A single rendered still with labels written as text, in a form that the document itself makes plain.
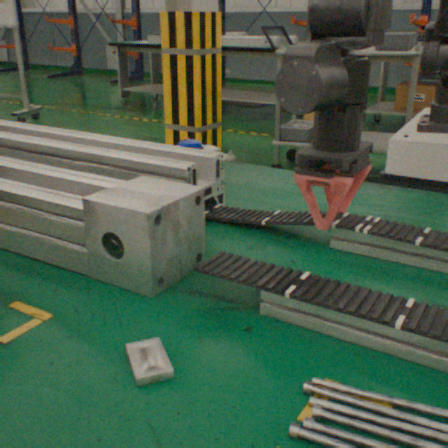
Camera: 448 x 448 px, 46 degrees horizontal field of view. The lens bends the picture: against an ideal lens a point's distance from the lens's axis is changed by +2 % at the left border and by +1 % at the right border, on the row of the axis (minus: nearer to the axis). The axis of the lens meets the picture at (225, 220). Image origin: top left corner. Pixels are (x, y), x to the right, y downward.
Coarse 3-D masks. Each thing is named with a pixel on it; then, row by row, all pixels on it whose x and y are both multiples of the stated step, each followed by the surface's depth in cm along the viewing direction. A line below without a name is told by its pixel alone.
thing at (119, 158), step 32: (0, 128) 100; (32, 128) 96; (32, 160) 87; (64, 160) 83; (96, 160) 80; (128, 160) 76; (160, 160) 74; (192, 160) 79; (224, 160) 79; (224, 192) 81
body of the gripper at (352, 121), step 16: (320, 112) 61; (336, 112) 61; (352, 112) 60; (320, 128) 62; (336, 128) 61; (352, 128) 61; (320, 144) 62; (336, 144) 61; (352, 144) 62; (368, 144) 66; (304, 160) 61; (320, 160) 60; (336, 160) 59; (352, 160) 60
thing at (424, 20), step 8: (224, 0) 852; (424, 0) 690; (432, 0) 695; (224, 8) 857; (264, 8) 813; (424, 8) 693; (224, 16) 861; (424, 16) 695; (224, 24) 865; (296, 24) 744; (304, 24) 756; (416, 24) 664; (424, 24) 693; (224, 32) 869; (424, 32) 701; (224, 56) 882; (224, 64) 887; (408, 64) 667; (224, 72) 892; (224, 80) 896
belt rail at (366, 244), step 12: (336, 228) 65; (336, 240) 66; (348, 240) 66; (360, 240) 64; (372, 240) 63; (384, 240) 63; (360, 252) 65; (372, 252) 64; (384, 252) 63; (396, 252) 62; (408, 252) 62; (420, 252) 61; (432, 252) 60; (444, 252) 59; (408, 264) 62; (420, 264) 61; (432, 264) 60; (444, 264) 60
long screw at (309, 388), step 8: (304, 384) 40; (312, 384) 40; (304, 392) 40; (312, 392) 40; (320, 392) 40; (328, 392) 40; (336, 392) 40; (336, 400) 40; (344, 400) 39; (352, 400) 39; (360, 400) 39; (368, 408) 39; (376, 408) 38; (384, 408) 38; (392, 416) 38; (400, 416) 38; (408, 416) 38; (416, 416) 38; (416, 424) 37; (424, 424) 37; (432, 424) 37; (440, 424) 37
